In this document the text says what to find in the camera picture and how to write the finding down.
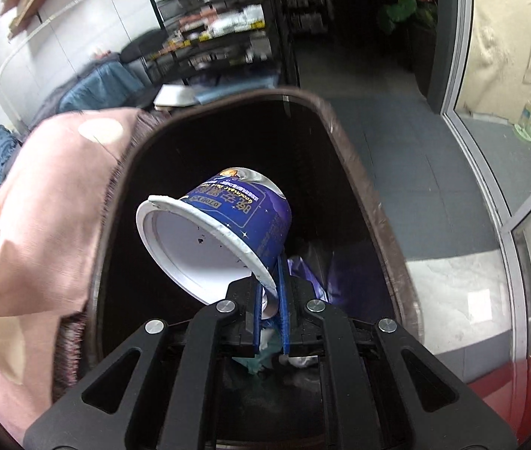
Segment pink dotted blanket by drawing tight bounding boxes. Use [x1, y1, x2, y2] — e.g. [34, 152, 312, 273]
[0, 107, 173, 434]

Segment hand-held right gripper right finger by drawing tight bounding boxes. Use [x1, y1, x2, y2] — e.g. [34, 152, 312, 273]
[276, 261, 518, 450]

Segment blue paper cup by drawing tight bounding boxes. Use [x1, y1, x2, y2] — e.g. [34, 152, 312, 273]
[135, 167, 293, 307]

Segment green plastic bottle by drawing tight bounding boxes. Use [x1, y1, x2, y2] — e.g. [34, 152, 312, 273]
[513, 100, 531, 144]

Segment white paper sheet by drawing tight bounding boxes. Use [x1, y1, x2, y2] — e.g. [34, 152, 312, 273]
[466, 288, 492, 320]

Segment purple plastic bag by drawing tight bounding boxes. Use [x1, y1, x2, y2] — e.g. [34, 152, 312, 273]
[289, 249, 370, 306]

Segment potted green plant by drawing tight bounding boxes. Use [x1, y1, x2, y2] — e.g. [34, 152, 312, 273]
[377, 0, 438, 35]

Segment dark brown trash bin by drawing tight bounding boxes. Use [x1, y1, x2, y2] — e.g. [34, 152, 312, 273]
[85, 85, 422, 385]

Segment black stool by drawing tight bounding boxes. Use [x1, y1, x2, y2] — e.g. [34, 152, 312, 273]
[119, 28, 169, 65]

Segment teal crumpled wrapper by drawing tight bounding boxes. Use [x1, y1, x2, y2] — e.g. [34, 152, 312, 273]
[232, 328, 286, 377]

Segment black mesh cart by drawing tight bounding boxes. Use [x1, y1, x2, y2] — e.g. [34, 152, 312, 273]
[147, 0, 295, 91]

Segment grey glass door frame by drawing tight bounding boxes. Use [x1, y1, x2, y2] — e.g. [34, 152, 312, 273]
[427, 0, 531, 372]

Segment red floor mat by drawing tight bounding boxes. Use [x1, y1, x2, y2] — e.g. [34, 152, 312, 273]
[465, 354, 531, 450]

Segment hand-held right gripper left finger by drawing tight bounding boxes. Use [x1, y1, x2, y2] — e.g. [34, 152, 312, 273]
[25, 280, 269, 450]

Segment white flat box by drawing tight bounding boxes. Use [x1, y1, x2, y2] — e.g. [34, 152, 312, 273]
[153, 84, 201, 108]

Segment white curved rod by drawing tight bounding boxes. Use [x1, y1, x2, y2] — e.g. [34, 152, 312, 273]
[0, 0, 84, 86]

